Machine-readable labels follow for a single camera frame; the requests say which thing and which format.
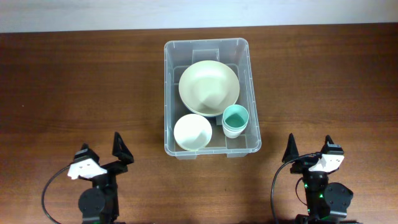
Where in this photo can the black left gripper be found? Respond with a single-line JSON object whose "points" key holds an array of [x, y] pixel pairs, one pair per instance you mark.
{"points": [[124, 155]]}

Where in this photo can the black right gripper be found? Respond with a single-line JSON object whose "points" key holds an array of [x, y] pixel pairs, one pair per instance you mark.
{"points": [[302, 164]]}

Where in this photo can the cream white cup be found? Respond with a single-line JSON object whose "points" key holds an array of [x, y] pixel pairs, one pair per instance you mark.
{"points": [[232, 133]]}

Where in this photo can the green cup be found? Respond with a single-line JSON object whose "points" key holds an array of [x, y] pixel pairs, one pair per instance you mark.
{"points": [[235, 117]]}

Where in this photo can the white bowl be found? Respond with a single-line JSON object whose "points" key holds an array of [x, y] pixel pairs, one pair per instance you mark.
{"points": [[192, 126]]}

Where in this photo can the green bowl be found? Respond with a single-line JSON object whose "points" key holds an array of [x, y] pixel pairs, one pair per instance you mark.
{"points": [[193, 144]]}

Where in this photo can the beige plate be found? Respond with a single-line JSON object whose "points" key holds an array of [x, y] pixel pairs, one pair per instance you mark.
{"points": [[210, 105]]}

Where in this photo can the cream white plate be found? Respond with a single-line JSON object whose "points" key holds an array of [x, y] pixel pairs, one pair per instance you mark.
{"points": [[208, 78]]}

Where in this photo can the grey cup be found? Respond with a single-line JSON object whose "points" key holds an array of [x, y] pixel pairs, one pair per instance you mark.
{"points": [[234, 125]]}

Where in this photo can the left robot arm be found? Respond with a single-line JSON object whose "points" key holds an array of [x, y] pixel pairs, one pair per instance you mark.
{"points": [[99, 204]]}

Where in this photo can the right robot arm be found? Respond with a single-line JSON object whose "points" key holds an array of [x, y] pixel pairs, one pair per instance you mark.
{"points": [[327, 202]]}

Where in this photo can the white label in container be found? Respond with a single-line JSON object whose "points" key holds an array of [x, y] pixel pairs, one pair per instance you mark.
{"points": [[219, 119]]}

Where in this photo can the clear plastic storage container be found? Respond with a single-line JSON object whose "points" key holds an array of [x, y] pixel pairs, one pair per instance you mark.
{"points": [[233, 52]]}

